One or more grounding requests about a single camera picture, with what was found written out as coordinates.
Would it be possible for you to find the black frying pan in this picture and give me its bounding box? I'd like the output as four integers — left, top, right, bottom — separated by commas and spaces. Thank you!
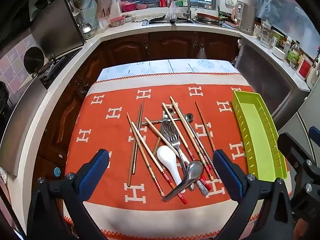
23, 47, 44, 74

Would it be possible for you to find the pink bowl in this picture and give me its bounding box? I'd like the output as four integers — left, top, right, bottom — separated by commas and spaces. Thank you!
121, 1, 136, 12

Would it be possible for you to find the wooden cutting board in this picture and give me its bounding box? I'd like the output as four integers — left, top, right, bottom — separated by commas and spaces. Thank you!
95, 0, 112, 19

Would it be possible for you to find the small long-handled steel spoon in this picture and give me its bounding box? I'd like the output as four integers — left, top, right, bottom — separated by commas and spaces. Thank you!
141, 112, 194, 126

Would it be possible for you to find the blue floral tablecloth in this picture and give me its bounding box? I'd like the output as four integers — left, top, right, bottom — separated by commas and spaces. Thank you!
97, 59, 239, 81

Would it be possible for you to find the steel range hood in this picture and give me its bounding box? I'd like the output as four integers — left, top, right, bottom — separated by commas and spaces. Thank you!
30, 0, 85, 57

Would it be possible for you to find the green plastic utensil tray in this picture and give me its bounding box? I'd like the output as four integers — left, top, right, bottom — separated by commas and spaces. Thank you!
232, 90, 287, 182

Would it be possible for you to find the red label jar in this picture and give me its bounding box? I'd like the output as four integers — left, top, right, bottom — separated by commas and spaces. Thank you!
296, 54, 312, 80

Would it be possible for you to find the bamboo chopstick red end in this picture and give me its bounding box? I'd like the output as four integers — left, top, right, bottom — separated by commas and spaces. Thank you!
126, 113, 164, 197
161, 102, 213, 192
134, 124, 176, 189
144, 117, 190, 165
170, 96, 214, 181

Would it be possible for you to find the chrome kitchen faucet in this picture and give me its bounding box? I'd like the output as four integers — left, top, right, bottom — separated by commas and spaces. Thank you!
177, 0, 192, 20

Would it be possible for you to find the steel soup spoon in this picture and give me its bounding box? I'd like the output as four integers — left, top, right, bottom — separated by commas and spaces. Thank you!
162, 160, 204, 202

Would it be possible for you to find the white ceramic soup spoon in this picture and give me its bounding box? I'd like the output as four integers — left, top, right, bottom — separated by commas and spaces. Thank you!
156, 145, 182, 186

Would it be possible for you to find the large steel spoon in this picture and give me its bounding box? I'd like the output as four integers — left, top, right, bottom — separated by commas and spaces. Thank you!
160, 119, 195, 192

